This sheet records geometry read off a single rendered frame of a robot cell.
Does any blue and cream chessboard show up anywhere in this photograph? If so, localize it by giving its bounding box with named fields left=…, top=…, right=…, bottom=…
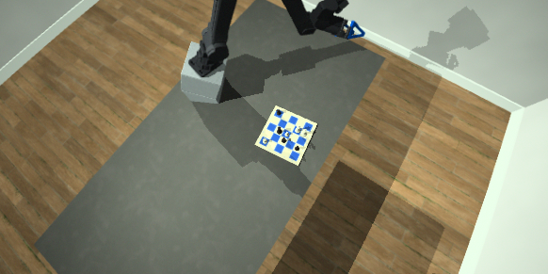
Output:
left=255, top=106, right=317, bottom=166

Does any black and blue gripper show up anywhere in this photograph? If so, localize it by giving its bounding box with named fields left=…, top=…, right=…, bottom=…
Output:
left=324, top=19, right=365, bottom=40

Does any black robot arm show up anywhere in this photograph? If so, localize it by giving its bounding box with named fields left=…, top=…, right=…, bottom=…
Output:
left=188, top=0, right=349, bottom=77

